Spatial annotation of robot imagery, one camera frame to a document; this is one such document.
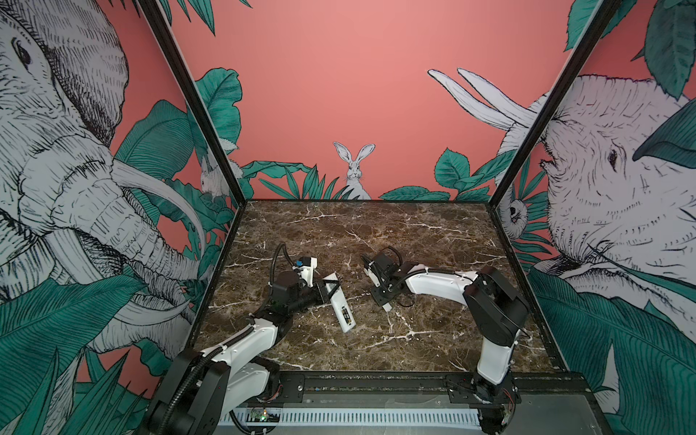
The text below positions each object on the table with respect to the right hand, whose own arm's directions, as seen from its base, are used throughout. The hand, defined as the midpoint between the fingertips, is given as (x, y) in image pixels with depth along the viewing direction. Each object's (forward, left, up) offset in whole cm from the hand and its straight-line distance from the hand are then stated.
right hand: (373, 293), depth 91 cm
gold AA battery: (-10, +9, +5) cm, 14 cm away
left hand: (-1, +11, +12) cm, 16 cm away
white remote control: (-7, +11, +7) cm, 15 cm away
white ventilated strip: (-35, +4, -1) cm, 35 cm away
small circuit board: (-34, +30, 0) cm, 46 cm away
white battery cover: (-4, -5, -2) cm, 7 cm away
